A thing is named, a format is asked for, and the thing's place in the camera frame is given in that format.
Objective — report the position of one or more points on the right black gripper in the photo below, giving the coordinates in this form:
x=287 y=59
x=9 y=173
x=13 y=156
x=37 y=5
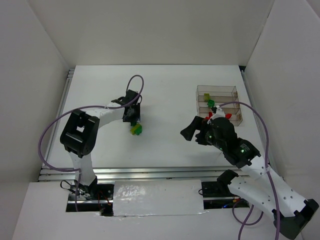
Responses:
x=200 y=132

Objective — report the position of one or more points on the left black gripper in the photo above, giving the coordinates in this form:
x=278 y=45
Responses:
x=132 y=116

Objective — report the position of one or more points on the yellow lego brick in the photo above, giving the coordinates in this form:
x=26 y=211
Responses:
x=132 y=130

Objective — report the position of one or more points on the green rounded lego brick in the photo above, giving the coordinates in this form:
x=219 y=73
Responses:
x=138 y=129

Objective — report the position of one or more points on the red rectangular lego brick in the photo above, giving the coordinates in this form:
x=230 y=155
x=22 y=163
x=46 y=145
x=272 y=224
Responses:
x=209 y=115

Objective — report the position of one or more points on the small green lego brick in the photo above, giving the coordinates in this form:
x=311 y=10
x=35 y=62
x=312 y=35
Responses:
x=211 y=103

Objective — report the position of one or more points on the yellow-green sloped lego brick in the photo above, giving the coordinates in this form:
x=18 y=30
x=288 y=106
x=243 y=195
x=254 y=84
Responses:
x=206 y=97

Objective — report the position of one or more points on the red rounded lego brick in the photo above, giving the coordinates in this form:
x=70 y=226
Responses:
x=228 y=116

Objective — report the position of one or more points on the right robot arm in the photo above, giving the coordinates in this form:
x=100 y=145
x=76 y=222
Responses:
x=289 y=211

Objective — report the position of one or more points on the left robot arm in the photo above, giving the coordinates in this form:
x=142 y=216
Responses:
x=80 y=133

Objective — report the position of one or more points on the clear compartment container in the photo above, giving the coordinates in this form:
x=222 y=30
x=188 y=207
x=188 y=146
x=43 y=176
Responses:
x=220 y=95

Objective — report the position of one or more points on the silver foil panel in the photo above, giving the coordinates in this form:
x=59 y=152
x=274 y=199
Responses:
x=157 y=198

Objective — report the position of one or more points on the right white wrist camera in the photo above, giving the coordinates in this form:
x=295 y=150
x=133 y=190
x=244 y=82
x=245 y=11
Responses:
x=217 y=112

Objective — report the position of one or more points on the aluminium front rail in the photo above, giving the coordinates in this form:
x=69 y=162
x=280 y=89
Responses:
x=167 y=173

